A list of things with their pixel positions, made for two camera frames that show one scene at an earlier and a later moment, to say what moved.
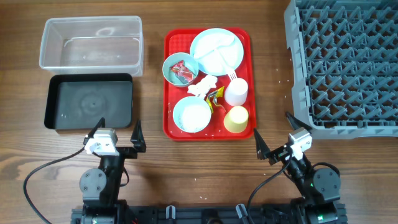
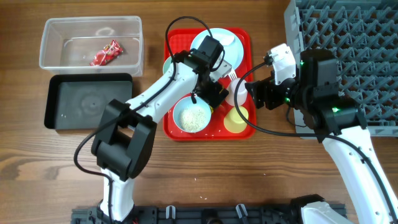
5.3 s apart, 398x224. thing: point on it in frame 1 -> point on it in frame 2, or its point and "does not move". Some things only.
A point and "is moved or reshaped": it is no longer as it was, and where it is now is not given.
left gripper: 130,154 -> 210,98
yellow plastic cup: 236,119 does not move
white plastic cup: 236,92 does not move
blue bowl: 191,114 does not move
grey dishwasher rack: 344,58 does not move
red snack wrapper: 181,70 is moved or reshaped
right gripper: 263,152 -> 268,86
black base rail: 208,215 does not move
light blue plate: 219,51 does not move
